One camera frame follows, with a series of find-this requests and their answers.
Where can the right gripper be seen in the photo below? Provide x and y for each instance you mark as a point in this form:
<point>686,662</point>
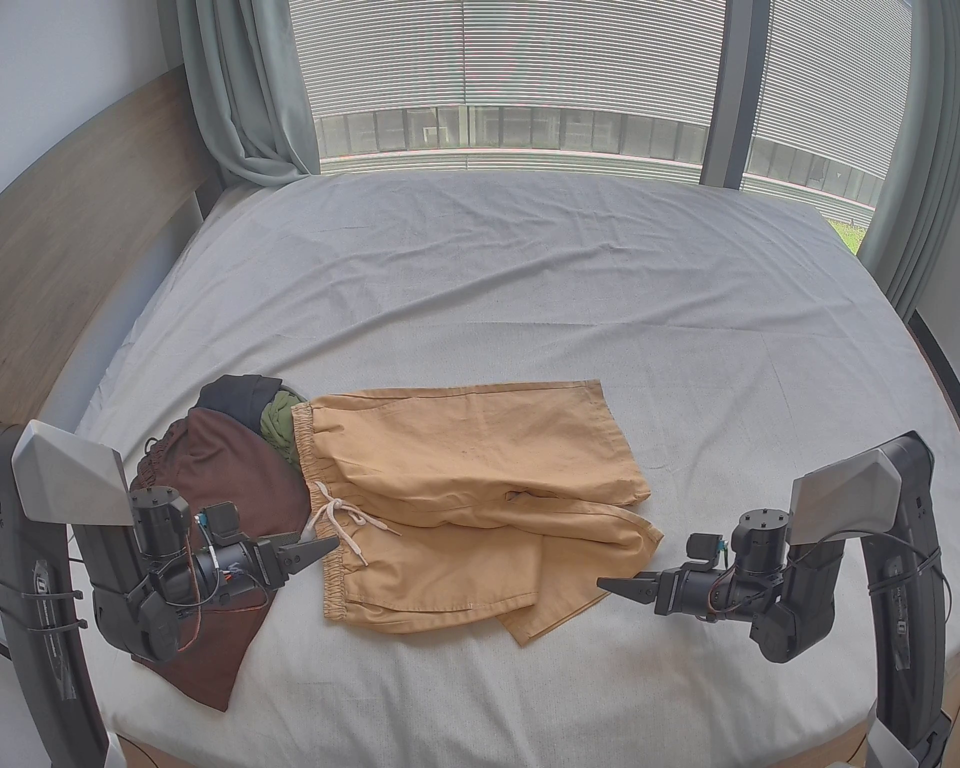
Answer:
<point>694,592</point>

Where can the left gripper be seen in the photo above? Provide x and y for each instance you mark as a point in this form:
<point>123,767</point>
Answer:
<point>240,570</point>

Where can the tan shorts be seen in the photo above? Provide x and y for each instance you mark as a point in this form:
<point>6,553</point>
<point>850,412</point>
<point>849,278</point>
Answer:
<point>465,450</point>

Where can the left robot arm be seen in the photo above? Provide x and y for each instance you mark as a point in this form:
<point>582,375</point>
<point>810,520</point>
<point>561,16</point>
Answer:
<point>67,480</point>

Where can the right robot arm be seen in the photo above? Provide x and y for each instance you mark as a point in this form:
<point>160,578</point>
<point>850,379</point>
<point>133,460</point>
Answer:
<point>840,487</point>

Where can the bed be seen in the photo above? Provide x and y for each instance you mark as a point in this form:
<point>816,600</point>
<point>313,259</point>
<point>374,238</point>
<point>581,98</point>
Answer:
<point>525,262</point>

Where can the brown shorts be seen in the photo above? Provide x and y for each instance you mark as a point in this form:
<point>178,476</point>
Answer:
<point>232,480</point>

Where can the green garment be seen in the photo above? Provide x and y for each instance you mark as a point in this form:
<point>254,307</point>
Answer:
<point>277,420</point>

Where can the black garment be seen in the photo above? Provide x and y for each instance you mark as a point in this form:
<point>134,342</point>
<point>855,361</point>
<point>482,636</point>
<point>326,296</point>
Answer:
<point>236,401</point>

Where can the grey-green curtain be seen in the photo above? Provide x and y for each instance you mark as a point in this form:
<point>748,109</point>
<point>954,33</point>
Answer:
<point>922,150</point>
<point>247,90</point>

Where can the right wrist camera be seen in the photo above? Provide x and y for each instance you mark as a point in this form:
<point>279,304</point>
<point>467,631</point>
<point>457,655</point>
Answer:
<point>705,547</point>

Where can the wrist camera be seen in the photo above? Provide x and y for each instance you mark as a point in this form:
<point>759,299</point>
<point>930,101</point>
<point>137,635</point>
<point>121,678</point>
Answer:
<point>705,547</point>
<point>221,519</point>

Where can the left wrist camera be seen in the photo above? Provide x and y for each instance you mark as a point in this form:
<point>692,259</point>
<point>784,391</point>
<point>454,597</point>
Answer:
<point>221,519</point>

